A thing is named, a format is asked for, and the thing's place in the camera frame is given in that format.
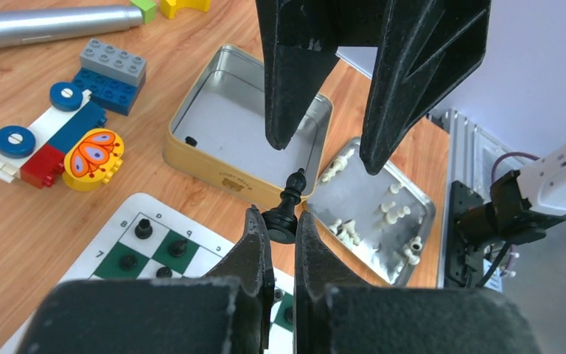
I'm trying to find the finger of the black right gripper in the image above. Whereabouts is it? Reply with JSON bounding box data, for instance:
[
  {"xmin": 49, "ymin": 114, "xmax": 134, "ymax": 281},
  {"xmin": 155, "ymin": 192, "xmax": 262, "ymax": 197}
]
[
  {"xmin": 255, "ymin": 0, "xmax": 343, "ymax": 151},
  {"xmin": 360, "ymin": 0, "xmax": 492, "ymax": 176}
]

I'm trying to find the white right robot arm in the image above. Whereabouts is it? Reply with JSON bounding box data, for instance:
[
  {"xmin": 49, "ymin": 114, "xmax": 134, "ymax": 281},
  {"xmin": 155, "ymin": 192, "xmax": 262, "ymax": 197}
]
[{"xmin": 256, "ymin": 1, "xmax": 566, "ymax": 247}]

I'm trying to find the metal tin with black pieces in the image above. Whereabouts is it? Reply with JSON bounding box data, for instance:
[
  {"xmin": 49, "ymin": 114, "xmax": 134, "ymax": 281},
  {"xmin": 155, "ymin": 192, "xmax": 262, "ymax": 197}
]
[{"xmin": 162, "ymin": 44, "xmax": 332, "ymax": 209}]

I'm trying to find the green white chess mat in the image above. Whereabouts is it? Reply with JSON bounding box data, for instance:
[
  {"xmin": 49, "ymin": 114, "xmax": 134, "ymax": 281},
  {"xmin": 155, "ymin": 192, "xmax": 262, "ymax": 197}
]
[{"xmin": 0, "ymin": 192, "xmax": 296, "ymax": 354}]

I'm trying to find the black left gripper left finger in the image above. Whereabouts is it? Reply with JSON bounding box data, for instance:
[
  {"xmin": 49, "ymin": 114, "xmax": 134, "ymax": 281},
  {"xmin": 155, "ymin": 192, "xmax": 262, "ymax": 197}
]
[{"xmin": 16, "ymin": 207, "xmax": 274, "ymax": 353}]

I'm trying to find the metal tin lid tray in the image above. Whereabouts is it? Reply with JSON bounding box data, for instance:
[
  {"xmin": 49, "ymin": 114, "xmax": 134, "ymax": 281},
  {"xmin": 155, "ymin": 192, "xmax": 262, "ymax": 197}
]
[{"xmin": 307, "ymin": 137, "xmax": 436, "ymax": 287}]

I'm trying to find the black rook corner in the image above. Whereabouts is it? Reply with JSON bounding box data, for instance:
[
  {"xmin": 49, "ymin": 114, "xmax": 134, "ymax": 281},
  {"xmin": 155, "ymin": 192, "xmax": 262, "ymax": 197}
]
[{"xmin": 134, "ymin": 218, "xmax": 153, "ymax": 240}]

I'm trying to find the black king in tin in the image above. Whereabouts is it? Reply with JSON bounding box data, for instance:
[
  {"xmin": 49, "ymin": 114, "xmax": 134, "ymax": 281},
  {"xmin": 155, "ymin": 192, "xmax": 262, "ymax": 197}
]
[{"xmin": 262, "ymin": 168, "xmax": 307, "ymax": 244}]

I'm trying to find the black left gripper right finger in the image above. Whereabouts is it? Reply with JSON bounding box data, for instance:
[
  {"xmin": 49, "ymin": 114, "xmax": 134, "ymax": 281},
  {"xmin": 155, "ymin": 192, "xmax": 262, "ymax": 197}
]
[{"xmin": 294, "ymin": 212, "xmax": 540, "ymax": 353}]

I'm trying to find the black pawn by corner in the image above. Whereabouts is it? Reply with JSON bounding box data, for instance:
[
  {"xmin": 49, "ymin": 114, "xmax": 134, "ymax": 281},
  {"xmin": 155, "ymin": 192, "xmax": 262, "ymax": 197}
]
[{"xmin": 119, "ymin": 254, "xmax": 138, "ymax": 271}]

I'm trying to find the green cube block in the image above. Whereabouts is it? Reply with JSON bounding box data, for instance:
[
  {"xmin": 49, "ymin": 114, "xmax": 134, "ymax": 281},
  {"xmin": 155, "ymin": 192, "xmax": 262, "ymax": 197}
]
[{"xmin": 130, "ymin": 0, "xmax": 157, "ymax": 24}]

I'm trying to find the toy block car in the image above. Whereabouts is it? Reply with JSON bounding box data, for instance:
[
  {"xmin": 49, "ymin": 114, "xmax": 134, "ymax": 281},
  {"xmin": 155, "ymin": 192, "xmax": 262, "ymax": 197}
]
[{"xmin": 0, "ymin": 82, "xmax": 125, "ymax": 192}]

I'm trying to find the grey blue brick stack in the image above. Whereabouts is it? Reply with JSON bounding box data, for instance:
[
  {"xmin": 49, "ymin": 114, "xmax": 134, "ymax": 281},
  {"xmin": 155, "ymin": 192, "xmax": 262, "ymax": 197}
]
[{"xmin": 72, "ymin": 38, "xmax": 147, "ymax": 116}]

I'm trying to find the black knight piece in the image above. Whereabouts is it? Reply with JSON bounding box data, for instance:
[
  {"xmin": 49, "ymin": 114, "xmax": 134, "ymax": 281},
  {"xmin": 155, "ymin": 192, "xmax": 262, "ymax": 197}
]
[{"xmin": 167, "ymin": 239, "xmax": 188, "ymax": 258}]

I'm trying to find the black pawn in tin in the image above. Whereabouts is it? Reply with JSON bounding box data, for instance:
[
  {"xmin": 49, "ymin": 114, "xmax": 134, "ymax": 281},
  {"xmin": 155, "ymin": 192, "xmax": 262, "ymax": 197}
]
[{"xmin": 185, "ymin": 136, "xmax": 198, "ymax": 147}]

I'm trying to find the yellow arch block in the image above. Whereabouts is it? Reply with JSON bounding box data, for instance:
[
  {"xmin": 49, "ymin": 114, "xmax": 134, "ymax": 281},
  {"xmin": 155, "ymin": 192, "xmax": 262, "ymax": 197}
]
[{"xmin": 160, "ymin": 0, "xmax": 211, "ymax": 19}]

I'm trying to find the silver microphone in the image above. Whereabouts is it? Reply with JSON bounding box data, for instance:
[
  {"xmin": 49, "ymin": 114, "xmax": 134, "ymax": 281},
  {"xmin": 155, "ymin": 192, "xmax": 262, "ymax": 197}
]
[{"xmin": 0, "ymin": 5, "xmax": 144, "ymax": 48}]

